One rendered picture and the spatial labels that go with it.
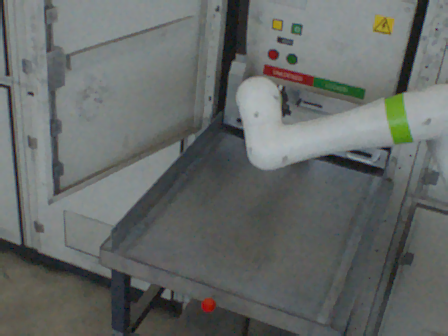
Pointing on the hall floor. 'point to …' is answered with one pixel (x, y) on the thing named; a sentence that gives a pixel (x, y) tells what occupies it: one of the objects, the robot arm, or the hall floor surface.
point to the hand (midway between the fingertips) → (284, 111)
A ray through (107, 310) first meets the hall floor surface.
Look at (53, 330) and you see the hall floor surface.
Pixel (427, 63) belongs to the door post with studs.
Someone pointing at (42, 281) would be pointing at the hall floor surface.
